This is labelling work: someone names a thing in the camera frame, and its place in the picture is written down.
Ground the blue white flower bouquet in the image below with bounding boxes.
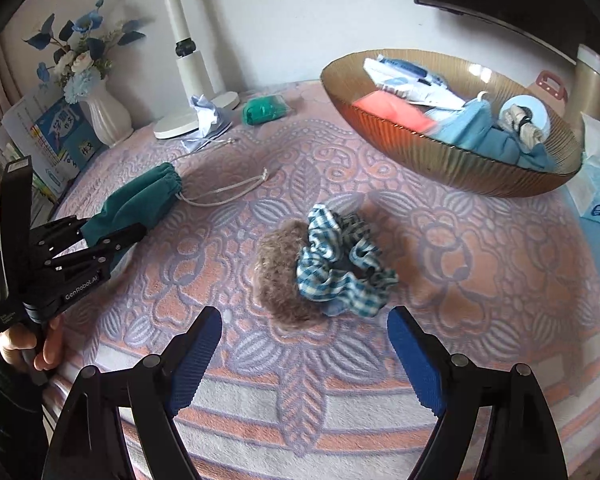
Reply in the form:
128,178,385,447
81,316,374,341
22,0,156,106

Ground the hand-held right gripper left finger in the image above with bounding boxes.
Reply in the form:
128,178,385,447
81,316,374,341
41,306,224,480

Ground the white ribbed vase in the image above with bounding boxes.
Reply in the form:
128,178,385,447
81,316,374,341
79,77,135,148

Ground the person's left hand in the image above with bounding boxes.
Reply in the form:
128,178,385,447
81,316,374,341
0,316,65,372

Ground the checked fabric scrunchie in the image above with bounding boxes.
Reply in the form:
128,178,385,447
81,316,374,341
296,203,398,317

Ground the brown fuzzy scrunchie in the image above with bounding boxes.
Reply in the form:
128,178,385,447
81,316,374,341
256,220,331,322

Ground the white desk lamp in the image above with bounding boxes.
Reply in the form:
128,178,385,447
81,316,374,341
153,0,241,140

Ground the coral pink cloth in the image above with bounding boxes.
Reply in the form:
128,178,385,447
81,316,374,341
352,92,436,133

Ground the gold ribbed bowl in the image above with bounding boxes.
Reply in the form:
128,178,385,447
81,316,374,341
320,49,585,199

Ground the green item clear wrapper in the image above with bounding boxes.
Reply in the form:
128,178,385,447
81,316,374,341
242,95,287,127

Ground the gold thermos bottle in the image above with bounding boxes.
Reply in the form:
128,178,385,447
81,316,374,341
562,44,600,128

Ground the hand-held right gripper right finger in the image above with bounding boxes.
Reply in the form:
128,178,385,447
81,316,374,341
386,305,568,480

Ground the pink floral blanket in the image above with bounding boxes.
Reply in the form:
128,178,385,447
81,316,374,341
45,80,600,480

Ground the teal drawstring pouch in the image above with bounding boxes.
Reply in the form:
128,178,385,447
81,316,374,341
79,140,271,248

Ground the beige fabric scrunchie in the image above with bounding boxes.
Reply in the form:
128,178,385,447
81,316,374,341
500,104,543,148

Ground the pink plastic handle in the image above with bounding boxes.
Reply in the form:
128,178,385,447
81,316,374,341
532,70,568,106

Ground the person's left forearm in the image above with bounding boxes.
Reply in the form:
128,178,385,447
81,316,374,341
0,321,48,461

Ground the light blue round dish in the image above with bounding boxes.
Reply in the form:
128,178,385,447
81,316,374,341
500,94,552,146

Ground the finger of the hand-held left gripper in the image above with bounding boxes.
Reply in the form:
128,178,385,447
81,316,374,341
45,223,147,276
30,215,101,252

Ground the crumpled blue white wrapper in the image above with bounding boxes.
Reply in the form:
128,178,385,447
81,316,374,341
181,94,234,152

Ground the white blue printed packet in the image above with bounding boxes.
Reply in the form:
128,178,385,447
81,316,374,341
364,57,468,110

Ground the blue cover book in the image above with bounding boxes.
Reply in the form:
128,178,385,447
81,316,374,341
32,97,98,181

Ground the row of books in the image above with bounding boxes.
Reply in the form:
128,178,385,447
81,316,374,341
0,100,76,201

